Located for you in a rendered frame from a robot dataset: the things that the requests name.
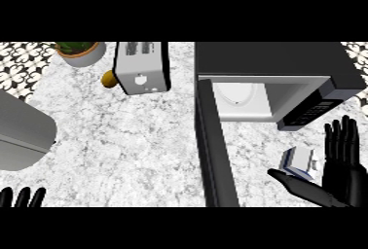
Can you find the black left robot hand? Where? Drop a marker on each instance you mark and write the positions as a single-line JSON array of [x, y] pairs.
[[22, 198]]

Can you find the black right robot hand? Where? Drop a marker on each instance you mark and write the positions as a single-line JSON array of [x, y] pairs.
[[342, 181]]

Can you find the white and blue milk carton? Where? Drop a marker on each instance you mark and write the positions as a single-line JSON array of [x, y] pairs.
[[300, 162]]

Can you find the dark grey microwave door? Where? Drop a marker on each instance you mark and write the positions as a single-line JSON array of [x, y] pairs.
[[213, 146]]

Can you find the dark grey microwave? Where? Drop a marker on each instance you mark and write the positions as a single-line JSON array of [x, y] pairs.
[[282, 74]]

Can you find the grey rounded appliance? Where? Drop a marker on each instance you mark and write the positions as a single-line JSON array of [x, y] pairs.
[[21, 133]]

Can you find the brown yellow round object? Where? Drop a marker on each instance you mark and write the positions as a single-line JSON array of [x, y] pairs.
[[110, 79]]

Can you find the potted green plant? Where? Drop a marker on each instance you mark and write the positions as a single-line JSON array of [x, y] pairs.
[[80, 52]]

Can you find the silver toaster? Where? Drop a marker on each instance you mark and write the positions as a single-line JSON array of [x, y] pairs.
[[142, 68]]

